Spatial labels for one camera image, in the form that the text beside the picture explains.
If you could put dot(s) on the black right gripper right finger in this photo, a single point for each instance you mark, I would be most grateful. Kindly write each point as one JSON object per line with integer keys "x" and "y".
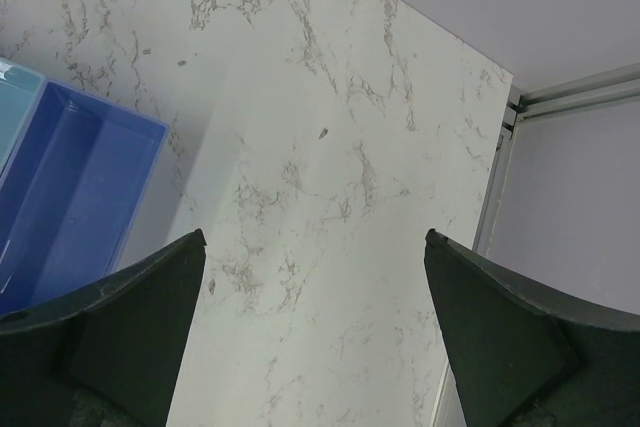
{"x": 525, "y": 354}

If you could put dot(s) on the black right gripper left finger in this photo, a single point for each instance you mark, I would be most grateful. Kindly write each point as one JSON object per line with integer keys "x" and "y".
{"x": 106, "y": 354}

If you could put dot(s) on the purple blue plastic bin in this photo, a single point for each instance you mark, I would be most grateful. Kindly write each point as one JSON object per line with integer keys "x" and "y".
{"x": 71, "y": 193}

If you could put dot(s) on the light blue plastic bin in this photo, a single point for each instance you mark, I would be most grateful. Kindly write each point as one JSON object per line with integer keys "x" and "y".
{"x": 21, "y": 88}

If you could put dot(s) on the aluminium frame rail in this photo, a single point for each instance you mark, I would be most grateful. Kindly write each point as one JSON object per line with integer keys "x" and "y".
{"x": 563, "y": 199}

